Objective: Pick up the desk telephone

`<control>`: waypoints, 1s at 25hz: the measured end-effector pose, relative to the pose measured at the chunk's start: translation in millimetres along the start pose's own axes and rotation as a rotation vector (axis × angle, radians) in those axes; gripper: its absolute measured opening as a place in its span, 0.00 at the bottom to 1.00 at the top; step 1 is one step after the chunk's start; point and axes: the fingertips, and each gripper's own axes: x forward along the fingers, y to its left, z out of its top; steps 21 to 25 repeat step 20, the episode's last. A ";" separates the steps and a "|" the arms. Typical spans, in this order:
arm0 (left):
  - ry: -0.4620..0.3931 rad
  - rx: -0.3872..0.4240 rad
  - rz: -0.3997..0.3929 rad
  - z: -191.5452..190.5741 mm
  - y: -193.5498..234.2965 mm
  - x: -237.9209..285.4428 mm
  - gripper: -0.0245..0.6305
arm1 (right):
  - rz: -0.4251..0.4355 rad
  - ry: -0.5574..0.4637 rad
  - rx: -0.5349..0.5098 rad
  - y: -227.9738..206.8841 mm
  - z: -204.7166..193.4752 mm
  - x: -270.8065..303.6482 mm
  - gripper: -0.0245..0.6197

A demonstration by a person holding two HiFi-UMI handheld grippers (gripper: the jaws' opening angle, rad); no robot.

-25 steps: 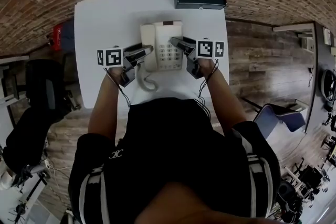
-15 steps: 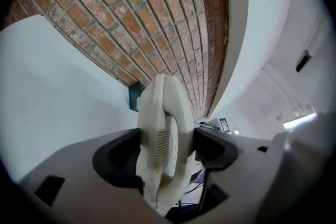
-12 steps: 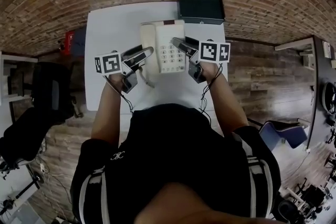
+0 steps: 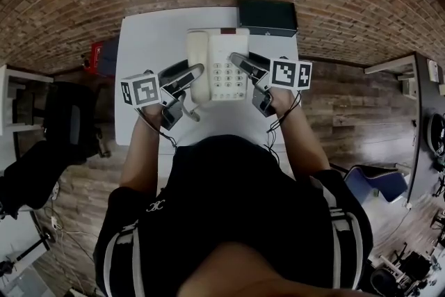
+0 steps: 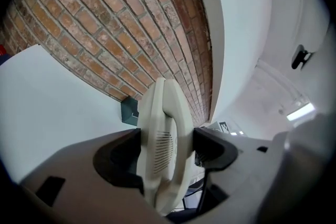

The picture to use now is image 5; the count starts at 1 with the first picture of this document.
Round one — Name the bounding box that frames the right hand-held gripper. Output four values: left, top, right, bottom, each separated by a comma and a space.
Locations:
209, 120, 247, 137

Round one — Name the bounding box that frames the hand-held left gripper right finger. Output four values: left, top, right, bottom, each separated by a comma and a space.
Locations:
193, 127, 287, 224

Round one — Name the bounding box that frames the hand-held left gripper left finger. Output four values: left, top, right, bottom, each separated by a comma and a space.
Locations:
19, 127, 169, 224

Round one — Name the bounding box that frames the beige desk telephone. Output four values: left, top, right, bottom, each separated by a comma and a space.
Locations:
136, 77, 196, 217

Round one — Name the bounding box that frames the white panel board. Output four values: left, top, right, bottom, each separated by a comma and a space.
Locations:
0, 44, 142, 185

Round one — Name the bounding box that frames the ceiling light panel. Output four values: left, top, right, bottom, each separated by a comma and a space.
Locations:
286, 102, 316, 121

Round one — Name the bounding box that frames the dark blue object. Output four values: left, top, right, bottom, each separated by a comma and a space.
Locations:
0, 54, 13, 67

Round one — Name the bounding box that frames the black cable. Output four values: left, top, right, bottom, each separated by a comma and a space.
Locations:
196, 169, 211, 215

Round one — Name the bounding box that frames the dark green wall box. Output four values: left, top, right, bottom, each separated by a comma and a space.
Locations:
120, 95, 140, 125

